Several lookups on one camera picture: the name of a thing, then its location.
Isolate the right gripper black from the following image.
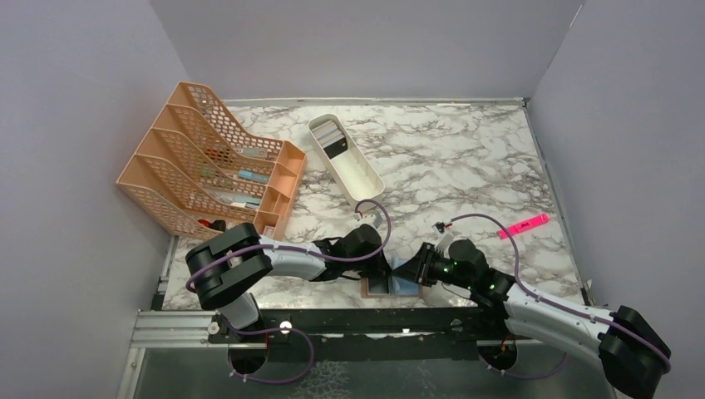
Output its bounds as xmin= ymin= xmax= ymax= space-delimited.
xmin=392 ymin=241 xmax=474 ymax=290

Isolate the brown leather card holder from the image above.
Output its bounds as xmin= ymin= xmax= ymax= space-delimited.
xmin=361 ymin=257 xmax=423 ymax=298

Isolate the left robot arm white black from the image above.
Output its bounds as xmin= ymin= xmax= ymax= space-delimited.
xmin=185 ymin=223 xmax=392 ymax=342

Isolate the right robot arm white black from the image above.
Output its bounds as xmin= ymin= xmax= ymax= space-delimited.
xmin=392 ymin=239 xmax=671 ymax=398

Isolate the stack of credit cards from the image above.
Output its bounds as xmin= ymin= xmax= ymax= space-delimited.
xmin=313 ymin=121 xmax=349 ymax=159

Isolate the white oblong plastic tray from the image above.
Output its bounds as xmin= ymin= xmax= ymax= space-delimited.
xmin=308 ymin=114 xmax=386 ymax=208

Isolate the pink highlighter marker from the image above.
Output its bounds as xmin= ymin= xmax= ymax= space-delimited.
xmin=497 ymin=214 xmax=550 ymax=239

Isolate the blue item in organizer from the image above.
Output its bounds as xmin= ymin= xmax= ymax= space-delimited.
xmin=237 ymin=170 xmax=269 ymax=185

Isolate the red black item in organizer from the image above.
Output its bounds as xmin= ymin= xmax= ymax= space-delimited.
xmin=198 ymin=219 xmax=227 ymax=232

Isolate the orange mesh file organizer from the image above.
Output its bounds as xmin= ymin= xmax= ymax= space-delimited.
xmin=116 ymin=81 xmax=307 ymax=239

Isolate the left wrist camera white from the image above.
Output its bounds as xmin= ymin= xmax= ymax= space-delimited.
xmin=361 ymin=213 xmax=385 ymax=229

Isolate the black mounting rail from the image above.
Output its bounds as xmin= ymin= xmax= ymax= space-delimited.
xmin=207 ymin=307 xmax=509 ymax=362

